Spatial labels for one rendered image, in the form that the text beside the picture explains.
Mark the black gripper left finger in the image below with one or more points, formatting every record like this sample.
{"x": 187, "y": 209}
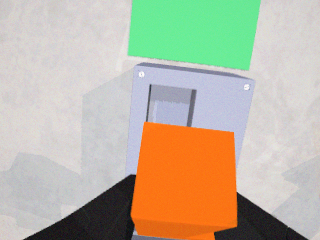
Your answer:
{"x": 107, "y": 217}

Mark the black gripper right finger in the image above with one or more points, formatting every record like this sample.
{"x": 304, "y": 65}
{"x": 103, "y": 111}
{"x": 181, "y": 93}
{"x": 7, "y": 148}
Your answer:
{"x": 253, "y": 223}

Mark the orange block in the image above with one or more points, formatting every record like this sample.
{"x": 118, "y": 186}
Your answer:
{"x": 186, "y": 182}

